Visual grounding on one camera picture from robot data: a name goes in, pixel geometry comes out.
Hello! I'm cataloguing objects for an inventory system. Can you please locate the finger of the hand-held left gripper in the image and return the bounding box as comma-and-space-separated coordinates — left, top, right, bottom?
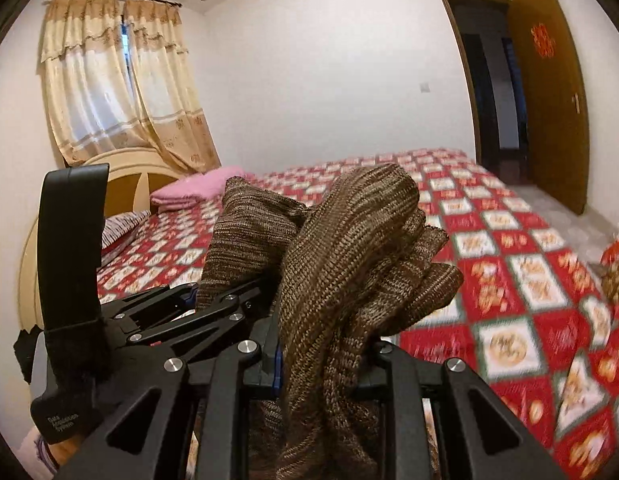
125, 274, 281, 357
102, 282, 199, 335

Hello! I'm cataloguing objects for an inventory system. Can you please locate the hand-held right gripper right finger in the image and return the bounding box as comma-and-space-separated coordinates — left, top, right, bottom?
372, 339, 570, 480

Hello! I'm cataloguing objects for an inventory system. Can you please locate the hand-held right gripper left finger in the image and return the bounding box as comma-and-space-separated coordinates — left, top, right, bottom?
53, 317, 286, 480

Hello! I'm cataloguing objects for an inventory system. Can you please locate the brown patterned bundle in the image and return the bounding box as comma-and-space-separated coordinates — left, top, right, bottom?
603, 256, 619, 305

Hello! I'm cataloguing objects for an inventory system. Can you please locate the dark wooden door frame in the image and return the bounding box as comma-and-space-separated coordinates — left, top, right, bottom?
437, 0, 534, 187

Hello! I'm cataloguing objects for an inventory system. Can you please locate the striped pillow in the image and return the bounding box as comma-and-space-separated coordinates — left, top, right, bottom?
100, 209, 153, 252

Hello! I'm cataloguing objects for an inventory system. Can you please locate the cream patterned curtain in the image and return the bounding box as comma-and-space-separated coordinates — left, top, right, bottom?
36, 0, 223, 173

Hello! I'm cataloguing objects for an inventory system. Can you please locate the red door decoration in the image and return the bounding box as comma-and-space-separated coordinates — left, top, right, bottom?
530, 22, 553, 59

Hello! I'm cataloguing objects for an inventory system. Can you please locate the red printed checkered blanket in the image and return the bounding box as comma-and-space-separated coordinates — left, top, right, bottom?
96, 147, 619, 480

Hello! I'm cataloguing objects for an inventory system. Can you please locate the brown knitted garment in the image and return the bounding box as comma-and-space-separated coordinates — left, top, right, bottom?
194, 162, 465, 480

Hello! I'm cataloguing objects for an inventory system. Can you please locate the cream wooden headboard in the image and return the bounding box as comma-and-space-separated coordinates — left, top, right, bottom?
19, 147, 191, 332

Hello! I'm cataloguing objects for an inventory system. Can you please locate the brown wooden door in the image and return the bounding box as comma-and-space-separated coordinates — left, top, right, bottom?
506, 0, 591, 217

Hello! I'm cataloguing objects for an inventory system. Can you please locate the pink folded cloth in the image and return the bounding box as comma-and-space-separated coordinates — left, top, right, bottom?
150, 166, 256, 212

